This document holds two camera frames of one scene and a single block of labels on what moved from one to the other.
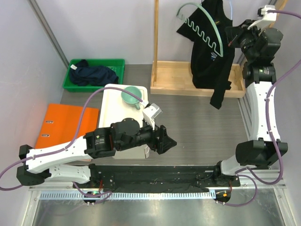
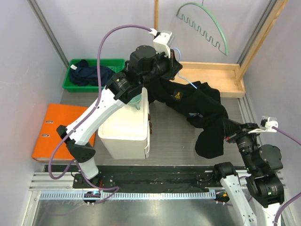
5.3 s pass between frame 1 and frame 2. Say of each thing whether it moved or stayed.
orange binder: stayed
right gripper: moved
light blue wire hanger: moved
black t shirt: moved
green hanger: moved
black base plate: stayed
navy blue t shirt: stayed
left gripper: moved
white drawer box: stayed
